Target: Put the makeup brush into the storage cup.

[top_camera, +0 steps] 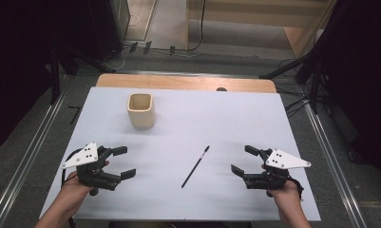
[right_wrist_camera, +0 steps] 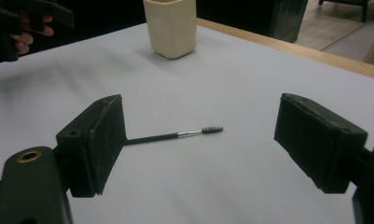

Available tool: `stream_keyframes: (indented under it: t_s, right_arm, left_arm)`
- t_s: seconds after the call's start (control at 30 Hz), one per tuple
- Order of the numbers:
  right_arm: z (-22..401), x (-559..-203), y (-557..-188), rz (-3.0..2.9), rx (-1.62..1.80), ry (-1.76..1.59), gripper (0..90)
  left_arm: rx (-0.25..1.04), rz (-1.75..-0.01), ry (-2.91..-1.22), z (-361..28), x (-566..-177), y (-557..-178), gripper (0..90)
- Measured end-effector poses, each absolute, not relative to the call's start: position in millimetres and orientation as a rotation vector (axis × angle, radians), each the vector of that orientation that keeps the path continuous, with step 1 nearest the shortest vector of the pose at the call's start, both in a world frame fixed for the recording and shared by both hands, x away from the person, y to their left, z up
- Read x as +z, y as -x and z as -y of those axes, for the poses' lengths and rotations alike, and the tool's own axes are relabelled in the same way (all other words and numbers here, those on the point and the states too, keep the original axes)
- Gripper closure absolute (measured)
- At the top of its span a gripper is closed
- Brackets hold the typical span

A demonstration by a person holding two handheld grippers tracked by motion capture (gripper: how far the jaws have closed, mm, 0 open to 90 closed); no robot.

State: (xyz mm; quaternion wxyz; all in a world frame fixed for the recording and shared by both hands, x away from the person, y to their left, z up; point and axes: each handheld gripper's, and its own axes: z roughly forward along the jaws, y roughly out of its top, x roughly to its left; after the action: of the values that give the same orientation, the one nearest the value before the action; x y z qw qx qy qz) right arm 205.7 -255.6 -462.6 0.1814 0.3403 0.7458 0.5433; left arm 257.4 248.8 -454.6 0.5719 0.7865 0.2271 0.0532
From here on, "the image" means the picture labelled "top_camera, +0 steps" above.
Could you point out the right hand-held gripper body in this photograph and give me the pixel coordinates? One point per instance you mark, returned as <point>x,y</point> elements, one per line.
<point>284,161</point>

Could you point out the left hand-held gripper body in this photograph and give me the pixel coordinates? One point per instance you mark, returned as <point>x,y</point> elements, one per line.
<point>85,157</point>

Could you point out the black pen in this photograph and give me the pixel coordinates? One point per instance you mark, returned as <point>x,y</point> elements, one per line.
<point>195,167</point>

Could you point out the person's right hand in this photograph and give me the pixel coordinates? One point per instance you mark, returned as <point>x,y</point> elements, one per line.
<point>288,191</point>

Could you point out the person's left hand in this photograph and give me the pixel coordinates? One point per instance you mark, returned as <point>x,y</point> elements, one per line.
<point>72,191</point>

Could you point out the beige square cup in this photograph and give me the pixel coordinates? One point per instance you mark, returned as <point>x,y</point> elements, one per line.
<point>141,115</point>

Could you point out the white table mat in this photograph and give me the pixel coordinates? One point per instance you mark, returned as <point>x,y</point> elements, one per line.
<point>185,123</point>

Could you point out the black metal stand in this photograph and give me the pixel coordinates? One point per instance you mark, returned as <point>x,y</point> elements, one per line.
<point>314,88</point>
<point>55,82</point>

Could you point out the wooden table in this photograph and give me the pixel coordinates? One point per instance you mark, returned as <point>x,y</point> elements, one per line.
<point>178,82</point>

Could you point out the black curtain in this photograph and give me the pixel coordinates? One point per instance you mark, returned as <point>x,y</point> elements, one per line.
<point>362,79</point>
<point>20,63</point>

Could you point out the light wooden partition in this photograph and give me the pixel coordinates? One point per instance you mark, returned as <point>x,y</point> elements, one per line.
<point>242,12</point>

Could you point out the metal floor rail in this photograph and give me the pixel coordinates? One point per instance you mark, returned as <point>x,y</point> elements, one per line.
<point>29,158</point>
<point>333,164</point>

